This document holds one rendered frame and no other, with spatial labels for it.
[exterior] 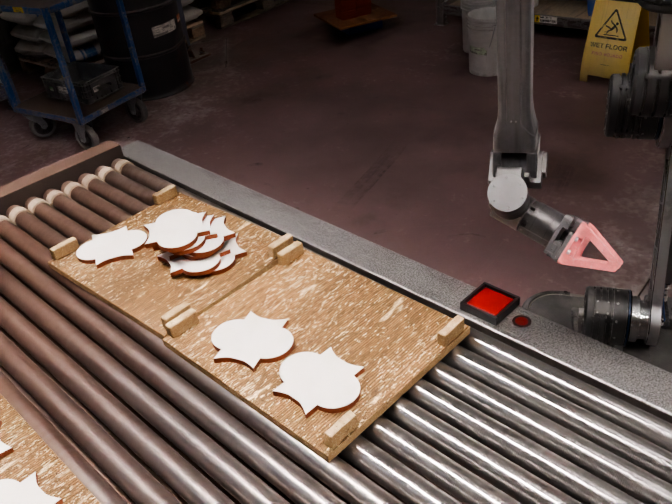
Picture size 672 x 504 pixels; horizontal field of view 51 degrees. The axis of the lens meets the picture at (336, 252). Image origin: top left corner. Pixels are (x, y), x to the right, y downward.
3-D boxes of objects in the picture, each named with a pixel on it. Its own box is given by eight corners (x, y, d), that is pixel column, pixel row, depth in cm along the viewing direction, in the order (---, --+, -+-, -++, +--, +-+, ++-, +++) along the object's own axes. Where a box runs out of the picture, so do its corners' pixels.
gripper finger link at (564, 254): (603, 289, 98) (543, 255, 101) (607, 286, 105) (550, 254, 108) (630, 247, 97) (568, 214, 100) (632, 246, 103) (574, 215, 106)
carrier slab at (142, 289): (179, 196, 170) (177, 191, 170) (300, 249, 146) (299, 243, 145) (49, 267, 150) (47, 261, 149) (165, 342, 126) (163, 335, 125)
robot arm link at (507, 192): (548, 154, 111) (493, 153, 114) (546, 131, 101) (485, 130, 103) (542, 229, 110) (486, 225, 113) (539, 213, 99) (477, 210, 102)
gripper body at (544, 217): (554, 258, 103) (509, 233, 105) (562, 256, 112) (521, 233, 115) (577, 219, 101) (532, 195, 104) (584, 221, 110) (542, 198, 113)
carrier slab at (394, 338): (303, 253, 145) (302, 247, 144) (470, 333, 120) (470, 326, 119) (163, 345, 125) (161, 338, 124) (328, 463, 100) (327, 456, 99)
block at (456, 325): (457, 325, 120) (457, 313, 118) (466, 330, 118) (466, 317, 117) (436, 344, 116) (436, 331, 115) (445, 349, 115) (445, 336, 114)
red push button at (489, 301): (485, 292, 130) (485, 286, 129) (513, 304, 126) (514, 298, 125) (466, 308, 126) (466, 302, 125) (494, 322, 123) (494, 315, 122)
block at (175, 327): (194, 318, 128) (191, 306, 127) (200, 322, 127) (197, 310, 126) (167, 335, 125) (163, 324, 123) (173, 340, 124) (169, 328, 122)
